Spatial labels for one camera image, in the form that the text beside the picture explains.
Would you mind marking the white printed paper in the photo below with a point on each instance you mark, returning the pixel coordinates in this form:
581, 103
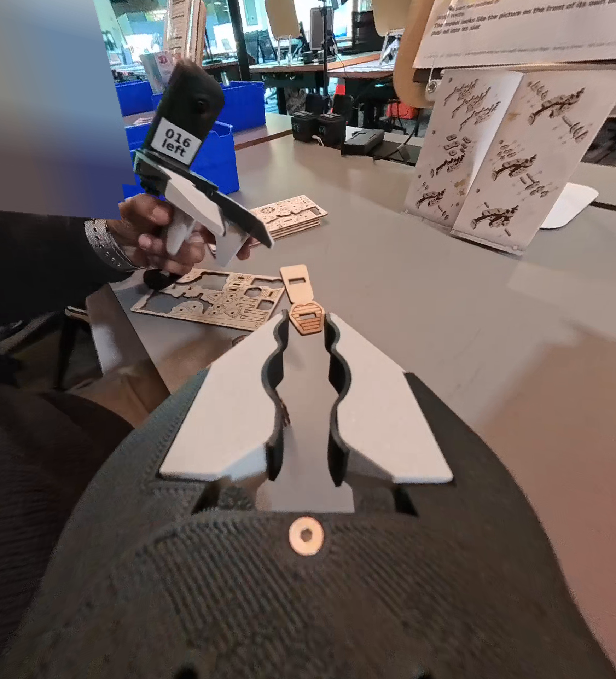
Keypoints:
525, 32

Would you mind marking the wooden puzzle sheet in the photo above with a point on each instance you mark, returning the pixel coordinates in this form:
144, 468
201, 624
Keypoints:
218, 302

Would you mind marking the person's left hand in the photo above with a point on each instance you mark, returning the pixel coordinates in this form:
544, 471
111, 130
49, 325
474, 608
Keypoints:
149, 228

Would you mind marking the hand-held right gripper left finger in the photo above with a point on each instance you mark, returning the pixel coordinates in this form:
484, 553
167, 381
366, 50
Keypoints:
223, 414

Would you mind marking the assembly instruction booklet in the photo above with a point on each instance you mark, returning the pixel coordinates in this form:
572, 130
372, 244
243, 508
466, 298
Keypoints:
499, 159

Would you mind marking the black chair legs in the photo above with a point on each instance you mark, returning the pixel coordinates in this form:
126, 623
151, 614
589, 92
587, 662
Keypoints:
69, 350

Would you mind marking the blue plastic bin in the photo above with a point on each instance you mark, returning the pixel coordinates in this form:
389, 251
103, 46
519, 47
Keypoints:
220, 159
135, 98
241, 103

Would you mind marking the stack of wooden sheets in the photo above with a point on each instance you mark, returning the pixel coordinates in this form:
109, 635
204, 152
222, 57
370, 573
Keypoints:
292, 212

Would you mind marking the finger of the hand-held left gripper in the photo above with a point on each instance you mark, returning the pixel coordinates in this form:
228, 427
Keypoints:
247, 225
196, 204

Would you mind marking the wooden model part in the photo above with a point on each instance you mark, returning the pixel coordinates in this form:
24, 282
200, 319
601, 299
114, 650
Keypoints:
302, 302

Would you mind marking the cardboard display stand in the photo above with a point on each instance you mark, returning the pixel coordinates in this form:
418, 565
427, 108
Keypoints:
186, 26

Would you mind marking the white stand base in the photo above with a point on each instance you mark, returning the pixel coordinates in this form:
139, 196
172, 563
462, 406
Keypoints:
568, 207

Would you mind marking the black charger box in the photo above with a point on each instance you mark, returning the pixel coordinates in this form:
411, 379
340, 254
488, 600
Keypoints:
333, 130
304, 127

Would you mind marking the black monitor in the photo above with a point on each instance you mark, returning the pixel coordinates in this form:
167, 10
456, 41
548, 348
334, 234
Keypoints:
318, 26

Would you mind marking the grey desk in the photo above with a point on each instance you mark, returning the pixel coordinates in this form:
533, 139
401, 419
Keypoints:
446, 318

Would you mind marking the person's left forearm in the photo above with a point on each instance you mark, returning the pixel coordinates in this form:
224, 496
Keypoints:
27, 265

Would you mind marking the black power adapter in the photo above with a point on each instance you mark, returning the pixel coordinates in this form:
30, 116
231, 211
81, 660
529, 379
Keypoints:
363, 141

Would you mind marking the grey mesh watch band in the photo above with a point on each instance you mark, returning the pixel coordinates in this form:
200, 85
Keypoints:
109, 244

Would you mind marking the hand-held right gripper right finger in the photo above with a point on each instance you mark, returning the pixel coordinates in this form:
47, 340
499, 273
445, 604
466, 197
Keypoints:
387, 419

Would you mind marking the beige board stand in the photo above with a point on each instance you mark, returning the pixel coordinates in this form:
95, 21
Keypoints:
409, 63

